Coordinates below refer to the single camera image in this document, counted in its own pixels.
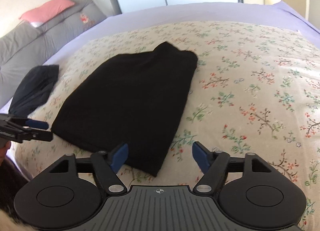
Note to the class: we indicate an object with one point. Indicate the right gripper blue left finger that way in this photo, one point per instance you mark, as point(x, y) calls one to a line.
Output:
point(106, 166)

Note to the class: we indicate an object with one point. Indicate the dark folded garment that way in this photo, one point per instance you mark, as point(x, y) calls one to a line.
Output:
point(34, 90)

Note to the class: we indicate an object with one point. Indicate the grey padded headboard cushion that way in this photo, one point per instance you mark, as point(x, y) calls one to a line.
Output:
point(26, 47)

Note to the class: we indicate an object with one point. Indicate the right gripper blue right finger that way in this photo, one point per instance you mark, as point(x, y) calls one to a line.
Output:
point(213, 166)

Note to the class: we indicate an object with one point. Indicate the floral bed cover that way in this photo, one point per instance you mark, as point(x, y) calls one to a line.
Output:
point(63, 195)

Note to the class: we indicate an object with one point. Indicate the person's left hand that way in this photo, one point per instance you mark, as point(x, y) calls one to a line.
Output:
point(3, 151)

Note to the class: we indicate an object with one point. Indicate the pink pillow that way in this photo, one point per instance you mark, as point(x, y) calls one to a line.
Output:
point(47, 11)

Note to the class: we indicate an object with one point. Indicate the black pants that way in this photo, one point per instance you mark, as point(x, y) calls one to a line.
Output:
point(137, 99)

